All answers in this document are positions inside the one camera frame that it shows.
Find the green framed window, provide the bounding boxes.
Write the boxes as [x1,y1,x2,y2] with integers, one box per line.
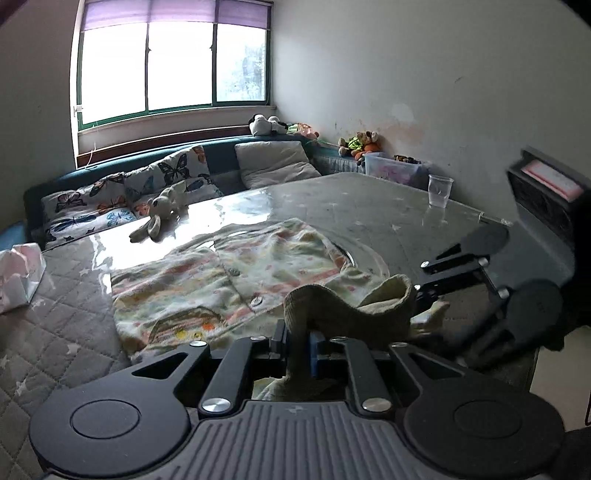
[76,0,273,130]

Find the orange green plush toy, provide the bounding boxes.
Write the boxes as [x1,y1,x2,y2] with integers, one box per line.
[338,130,381,163]

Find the grey plush bunny toy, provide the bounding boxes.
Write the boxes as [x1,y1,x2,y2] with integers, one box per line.
[129,180,186,243]

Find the floral patterned baby garment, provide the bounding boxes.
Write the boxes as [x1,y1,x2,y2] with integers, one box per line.
[111,218,416,362]

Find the white pink tissue pack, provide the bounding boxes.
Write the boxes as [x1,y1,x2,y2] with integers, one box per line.
[0,243,46,314]

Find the clear plastic storage box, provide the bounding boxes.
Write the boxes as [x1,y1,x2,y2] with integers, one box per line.
[363,152,430,190]

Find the grey plain pillow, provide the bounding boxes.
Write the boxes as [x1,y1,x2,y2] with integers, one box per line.
[235,141,321,189]

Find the grey quilted table cover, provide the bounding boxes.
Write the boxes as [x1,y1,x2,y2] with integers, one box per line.
[0,172,574,480]

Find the white black plush toy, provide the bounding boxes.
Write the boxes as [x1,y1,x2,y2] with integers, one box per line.
[249,114,288,136]

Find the teal sofa bench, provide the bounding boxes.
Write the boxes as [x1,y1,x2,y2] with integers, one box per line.
[1,135,365,250]

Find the black crate with pink box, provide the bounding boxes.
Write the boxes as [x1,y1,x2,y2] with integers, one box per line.
[507,147,590,256]

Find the clear plastic cup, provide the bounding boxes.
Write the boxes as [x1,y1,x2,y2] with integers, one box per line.
[428,174,454,209]

